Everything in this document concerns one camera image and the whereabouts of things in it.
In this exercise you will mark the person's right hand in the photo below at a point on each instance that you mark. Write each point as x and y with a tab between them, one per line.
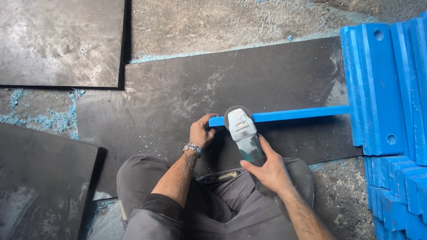
272	173

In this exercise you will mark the person's left hand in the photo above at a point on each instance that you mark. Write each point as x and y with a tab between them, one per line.
200	133

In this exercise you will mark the person's left fingers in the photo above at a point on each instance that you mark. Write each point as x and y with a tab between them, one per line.
207	117

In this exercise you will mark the grey green angle grinder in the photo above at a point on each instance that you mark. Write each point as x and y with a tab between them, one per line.
244	135

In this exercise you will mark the long blue plastic bar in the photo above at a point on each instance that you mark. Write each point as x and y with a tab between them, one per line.
293	114

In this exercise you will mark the large black rubber mat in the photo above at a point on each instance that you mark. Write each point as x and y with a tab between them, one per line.
206	86

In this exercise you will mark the silver metal wristwatch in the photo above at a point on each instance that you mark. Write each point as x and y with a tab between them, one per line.
193	148

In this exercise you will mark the person's grey trousers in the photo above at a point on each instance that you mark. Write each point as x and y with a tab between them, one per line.
220	206

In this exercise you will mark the dusty black rubber sheet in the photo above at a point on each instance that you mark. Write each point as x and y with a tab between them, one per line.
60	43

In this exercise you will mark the thick black rubber slab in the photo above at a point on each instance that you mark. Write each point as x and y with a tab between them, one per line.
43	186

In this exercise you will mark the pile of blue plastic plates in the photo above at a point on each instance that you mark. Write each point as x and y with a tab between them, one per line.
392	126

